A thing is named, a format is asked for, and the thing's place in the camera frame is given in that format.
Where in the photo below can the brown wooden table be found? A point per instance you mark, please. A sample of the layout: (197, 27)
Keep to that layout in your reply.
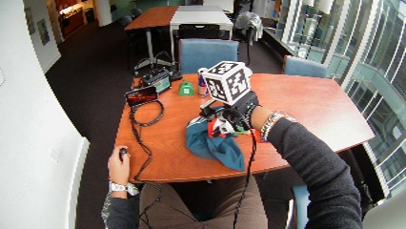
(152, 17)

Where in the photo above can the black phone with lit screen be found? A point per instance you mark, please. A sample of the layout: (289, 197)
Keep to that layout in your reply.
(141, 95)

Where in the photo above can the small black clicker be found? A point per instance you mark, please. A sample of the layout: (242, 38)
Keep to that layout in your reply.
(122, 152)

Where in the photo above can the grey jacket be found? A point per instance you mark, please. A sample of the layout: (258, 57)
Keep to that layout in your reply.
(249, 22)

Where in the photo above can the red and blue bottle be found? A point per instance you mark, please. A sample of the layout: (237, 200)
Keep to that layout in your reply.
(202, 86)

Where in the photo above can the teal cloth with red trim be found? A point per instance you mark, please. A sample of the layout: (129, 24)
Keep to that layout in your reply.
(213, 146)

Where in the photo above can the black mesh chair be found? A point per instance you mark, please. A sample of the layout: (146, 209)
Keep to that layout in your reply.
(198, 31)

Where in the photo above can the blue seat chair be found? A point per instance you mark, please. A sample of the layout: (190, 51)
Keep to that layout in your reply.
(301, 206)

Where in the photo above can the white wristwatch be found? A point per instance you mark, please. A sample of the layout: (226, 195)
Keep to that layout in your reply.
(122, 187)

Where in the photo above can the black device with green screen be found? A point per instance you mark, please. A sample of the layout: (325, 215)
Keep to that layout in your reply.
(160, 82)

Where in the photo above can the white table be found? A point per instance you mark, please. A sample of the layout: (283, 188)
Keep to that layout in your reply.
(201, 17)

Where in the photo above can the small green object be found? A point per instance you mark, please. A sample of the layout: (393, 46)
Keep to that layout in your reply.
(185, 89)

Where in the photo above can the white cube with black markers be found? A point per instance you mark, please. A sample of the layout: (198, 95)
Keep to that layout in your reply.
(228, 83)

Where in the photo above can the blue upholstered chair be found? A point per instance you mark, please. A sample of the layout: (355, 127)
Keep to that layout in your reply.
(206, 55)
(303, 67)

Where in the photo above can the the person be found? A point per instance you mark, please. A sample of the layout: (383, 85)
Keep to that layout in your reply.
(202, 210)

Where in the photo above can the wall picture frame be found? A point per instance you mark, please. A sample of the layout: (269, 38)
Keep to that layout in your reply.
(29, 20)
(43, 31)

